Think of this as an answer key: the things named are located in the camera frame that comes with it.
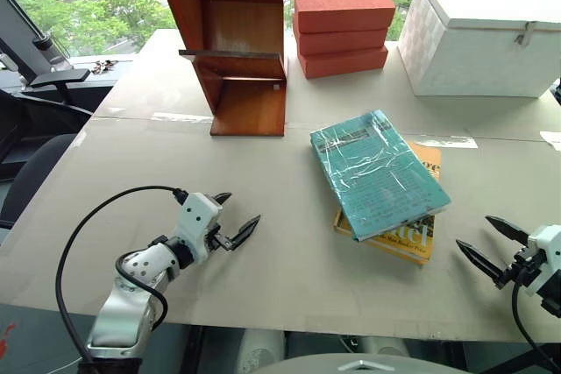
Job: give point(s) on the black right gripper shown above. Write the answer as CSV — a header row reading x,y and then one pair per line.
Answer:
x,y
523,265

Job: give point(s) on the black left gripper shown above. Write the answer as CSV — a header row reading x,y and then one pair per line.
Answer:
x,y
217,239

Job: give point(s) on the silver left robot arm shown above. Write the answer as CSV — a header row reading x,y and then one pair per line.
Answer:
x,y
127,308

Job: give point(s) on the yellow book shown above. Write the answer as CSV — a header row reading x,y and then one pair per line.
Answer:
x,y
396,248

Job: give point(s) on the wooden shelf stand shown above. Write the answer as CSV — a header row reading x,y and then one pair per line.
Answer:
x,y
245,102

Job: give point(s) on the teal plastic-wrapped book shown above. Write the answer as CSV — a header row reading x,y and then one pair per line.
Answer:
x,y
377,168

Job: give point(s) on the white tape strip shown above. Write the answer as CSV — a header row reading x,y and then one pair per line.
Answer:
x,y
447,142

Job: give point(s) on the white paper sheet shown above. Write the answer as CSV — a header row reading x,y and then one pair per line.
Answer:
x,y
553,139

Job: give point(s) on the white rounded robot leg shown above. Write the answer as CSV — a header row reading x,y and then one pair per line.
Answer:
x,y
385,345
259,351

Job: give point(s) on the dark object at table edge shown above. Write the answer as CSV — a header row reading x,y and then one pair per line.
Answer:
x,y
556,91

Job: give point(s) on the grey robot torso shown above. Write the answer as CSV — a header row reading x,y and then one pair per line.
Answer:
x,y
359,364

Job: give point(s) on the orange-red foam block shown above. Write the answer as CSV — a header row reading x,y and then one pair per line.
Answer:
x,y
342,4
339,40
344,63

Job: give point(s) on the white lidded box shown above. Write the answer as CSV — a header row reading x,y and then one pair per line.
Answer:
x,y
473,54

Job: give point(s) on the small dark scattered bits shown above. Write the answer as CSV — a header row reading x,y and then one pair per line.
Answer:
x,y
103,66

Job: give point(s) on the black office chair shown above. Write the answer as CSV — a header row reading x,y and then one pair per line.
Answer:
x,y
30,172

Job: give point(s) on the metal box latch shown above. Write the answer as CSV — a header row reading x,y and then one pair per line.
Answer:
x,y
524,33

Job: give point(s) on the black chair armrest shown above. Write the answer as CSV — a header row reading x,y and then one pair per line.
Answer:
x,y
59,77

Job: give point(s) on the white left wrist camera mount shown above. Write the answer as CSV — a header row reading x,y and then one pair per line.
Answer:
x,y
197,216

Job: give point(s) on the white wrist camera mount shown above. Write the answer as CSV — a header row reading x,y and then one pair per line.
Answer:
x,y
197,216
545,242

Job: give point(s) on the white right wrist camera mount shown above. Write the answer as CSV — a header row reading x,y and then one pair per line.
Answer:
x,y
545,242

